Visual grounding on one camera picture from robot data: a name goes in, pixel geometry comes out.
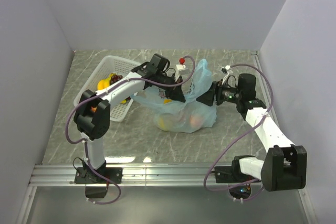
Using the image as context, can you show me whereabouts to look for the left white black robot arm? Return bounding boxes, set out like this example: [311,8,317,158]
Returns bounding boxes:
[73,54,186,183]

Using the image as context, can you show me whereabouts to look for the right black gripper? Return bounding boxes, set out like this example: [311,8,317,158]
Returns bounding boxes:
[196,79,243,106]

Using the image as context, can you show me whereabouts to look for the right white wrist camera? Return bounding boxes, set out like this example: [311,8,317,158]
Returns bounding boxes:
[220,65,233,76]

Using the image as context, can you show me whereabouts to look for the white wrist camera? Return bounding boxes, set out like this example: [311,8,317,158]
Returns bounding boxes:
[174,58,190,82]
[220,65,233,76]

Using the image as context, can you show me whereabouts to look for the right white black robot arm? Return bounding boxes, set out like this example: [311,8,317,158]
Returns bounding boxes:
[197,73,307,191]

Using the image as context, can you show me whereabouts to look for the yellow fake lemon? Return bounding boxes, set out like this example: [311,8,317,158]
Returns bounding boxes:
[157,114,174,131]

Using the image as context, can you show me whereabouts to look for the yellow banana bunch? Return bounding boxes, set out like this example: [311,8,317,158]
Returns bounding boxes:
[97,73,117,90]

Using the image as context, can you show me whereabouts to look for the yellow fake starfruit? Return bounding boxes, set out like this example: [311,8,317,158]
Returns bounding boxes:
[163,99,173,104]

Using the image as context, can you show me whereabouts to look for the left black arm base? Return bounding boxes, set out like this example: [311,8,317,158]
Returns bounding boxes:
[72,157,123,202]

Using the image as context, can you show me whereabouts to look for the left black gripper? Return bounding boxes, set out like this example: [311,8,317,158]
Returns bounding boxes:
[155,72,186,103]

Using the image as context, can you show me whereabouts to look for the light blue plastic bag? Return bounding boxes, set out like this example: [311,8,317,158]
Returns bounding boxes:
[132,59,217,133]

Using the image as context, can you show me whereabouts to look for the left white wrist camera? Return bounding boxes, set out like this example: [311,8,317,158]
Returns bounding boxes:
[174,58,190,82]

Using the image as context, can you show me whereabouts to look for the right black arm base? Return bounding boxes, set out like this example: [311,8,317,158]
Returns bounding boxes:
[214,166,252,199]

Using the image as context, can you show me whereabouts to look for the dark purple fake grapes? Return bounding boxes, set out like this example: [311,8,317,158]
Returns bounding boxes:
[110,74,123,84]

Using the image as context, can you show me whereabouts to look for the white plastic basket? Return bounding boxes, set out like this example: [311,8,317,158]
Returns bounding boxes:
[73,55,142,122]

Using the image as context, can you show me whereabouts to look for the pink fake peach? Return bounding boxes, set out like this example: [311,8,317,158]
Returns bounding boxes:
[189,114,205,130]

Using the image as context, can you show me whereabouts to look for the aluminium mounting rail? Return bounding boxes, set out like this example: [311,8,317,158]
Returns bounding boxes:
[28,163,209,187]

